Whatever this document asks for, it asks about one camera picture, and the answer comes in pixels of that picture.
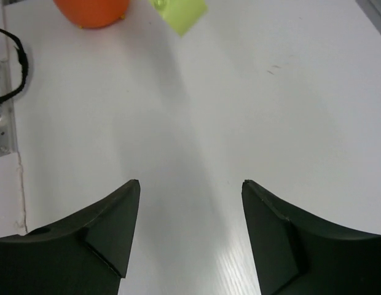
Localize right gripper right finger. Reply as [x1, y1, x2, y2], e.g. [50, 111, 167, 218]
[242, 180, 381, 294]

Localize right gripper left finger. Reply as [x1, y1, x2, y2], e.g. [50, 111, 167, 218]
[0, 179, 140, 294]

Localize lime green lego brick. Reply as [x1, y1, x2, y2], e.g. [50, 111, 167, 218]
[149, 0, 208, 36]

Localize orange divided container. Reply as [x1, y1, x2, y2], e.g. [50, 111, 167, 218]
[54, 0, 130, 29]

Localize black base cable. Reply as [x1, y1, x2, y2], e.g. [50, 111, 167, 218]
[0, 26, 32, 104]

